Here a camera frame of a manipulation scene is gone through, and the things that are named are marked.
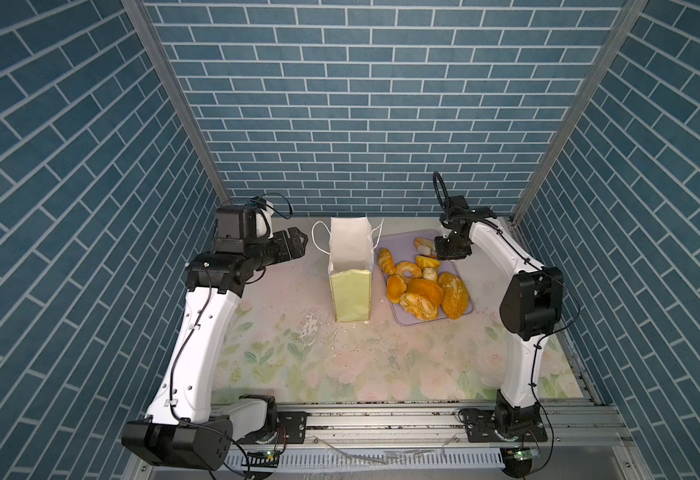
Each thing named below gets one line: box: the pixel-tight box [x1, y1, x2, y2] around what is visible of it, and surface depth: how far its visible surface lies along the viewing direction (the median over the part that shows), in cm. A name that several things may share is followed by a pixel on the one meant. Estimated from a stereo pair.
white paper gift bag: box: [327, 217, 374, 323], surface depth 87 cm
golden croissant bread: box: [378, 248, 396, 275], surface depth 103 cm
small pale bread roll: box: [423, 267, 437, 281], surface depth 98 cm
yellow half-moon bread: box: [415, 256, 441, 269], surface depth 102 cm
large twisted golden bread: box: [400, 279, 444, 321], surface depth 89 cm
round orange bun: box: [387, 275, 407, 304], surface depth 97 cm
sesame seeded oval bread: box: [438, 272, 469, 320], surface depth 93 cm
